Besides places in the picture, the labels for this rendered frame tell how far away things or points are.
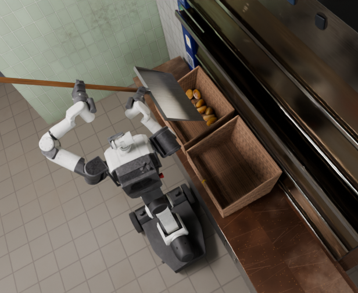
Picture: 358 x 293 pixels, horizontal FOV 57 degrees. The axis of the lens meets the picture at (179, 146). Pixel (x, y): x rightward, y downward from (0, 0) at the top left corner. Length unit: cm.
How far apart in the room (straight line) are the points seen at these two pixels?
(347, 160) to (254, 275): 108
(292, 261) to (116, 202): 171
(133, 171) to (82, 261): 165
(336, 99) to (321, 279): 131
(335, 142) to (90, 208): 240
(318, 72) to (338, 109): 17
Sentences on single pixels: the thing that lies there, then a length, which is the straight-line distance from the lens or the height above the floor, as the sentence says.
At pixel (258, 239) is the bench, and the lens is 242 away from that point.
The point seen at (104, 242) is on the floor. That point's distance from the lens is 322.
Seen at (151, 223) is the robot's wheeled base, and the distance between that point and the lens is 295.
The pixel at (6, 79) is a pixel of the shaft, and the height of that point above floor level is 176.
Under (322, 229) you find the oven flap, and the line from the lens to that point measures 234.
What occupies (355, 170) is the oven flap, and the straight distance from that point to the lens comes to 163.
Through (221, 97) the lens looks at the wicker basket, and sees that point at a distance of 266.
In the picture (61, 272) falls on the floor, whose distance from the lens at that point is 332.
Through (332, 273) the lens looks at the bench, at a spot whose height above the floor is 58.
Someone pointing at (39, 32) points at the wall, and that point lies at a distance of 333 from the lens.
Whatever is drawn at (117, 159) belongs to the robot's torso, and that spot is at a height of 141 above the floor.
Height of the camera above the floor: 292
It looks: 59 degrees down
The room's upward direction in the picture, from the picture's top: 17 degrees counter-clockwise
